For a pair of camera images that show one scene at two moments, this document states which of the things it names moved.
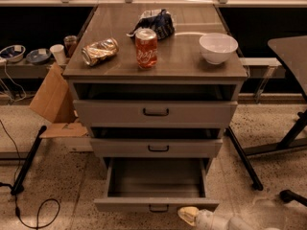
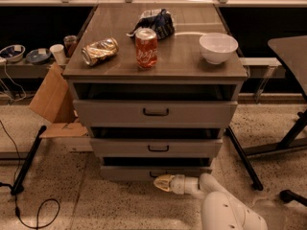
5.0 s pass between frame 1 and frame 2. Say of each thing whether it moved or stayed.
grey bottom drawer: moved
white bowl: stayed
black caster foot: stayed
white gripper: moved
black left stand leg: stayed
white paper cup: stayed
